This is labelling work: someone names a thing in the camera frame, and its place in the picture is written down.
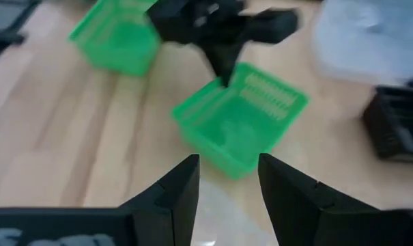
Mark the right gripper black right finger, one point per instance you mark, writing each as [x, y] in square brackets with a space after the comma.
[301, 212]

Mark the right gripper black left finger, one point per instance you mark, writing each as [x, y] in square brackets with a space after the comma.
[165, 218]

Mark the green plastic basket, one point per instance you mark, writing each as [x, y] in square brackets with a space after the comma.
[121, 41]
[240, 136]

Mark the black plastic basket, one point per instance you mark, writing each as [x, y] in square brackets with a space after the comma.
[397, 130]

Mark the black aluminium rig frame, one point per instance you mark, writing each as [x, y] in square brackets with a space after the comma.
[1, 37]

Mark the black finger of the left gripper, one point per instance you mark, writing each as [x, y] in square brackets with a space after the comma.
[218, 58]
[231, 58]

